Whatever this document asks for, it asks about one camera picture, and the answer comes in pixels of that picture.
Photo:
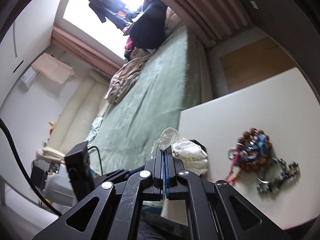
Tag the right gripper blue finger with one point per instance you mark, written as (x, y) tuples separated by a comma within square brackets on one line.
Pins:
[(172, 190), (158, 170)]

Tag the white pouch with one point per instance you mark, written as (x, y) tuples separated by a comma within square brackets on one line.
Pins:
[(194, 158)]

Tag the black jewelry box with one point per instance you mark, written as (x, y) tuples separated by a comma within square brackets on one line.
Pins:
[(199, 144)]

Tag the cream padded headboard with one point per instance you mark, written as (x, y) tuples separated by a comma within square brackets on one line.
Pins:
[(75, 122)]

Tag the green bed blanket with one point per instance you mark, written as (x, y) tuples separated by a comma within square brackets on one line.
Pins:
[(173, 79)]

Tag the beige crumpled blanket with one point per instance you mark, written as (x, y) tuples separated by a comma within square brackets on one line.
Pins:
[(125, 79)]

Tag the pink curtain left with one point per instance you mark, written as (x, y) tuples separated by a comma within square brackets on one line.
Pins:
[(83, 51)]

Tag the pink curtain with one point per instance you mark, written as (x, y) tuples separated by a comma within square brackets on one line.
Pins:
[(211, 20), (83, 51)]

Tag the dark clothes pile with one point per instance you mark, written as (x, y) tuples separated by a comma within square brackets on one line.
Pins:
[(148, 31)]

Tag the white leather side table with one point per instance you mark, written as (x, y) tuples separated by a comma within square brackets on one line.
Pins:
[(281, 114)]

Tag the flat cardboard on floor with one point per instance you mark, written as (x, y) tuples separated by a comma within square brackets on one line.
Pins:
[(254, 63)]

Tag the pink curtain right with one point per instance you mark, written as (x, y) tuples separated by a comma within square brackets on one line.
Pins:
[(211, 20)]

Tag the hanging dark clothes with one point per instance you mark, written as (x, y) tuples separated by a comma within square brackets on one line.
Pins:
[(115, 11)]

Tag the wall air conditioner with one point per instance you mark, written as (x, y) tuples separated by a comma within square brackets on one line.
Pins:
[(29, 77)]

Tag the beige cloth on wall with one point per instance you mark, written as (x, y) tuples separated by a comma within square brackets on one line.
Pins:
[(52, 68)]

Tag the white wall outlet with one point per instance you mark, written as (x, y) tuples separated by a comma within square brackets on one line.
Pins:
[(255, 6)]

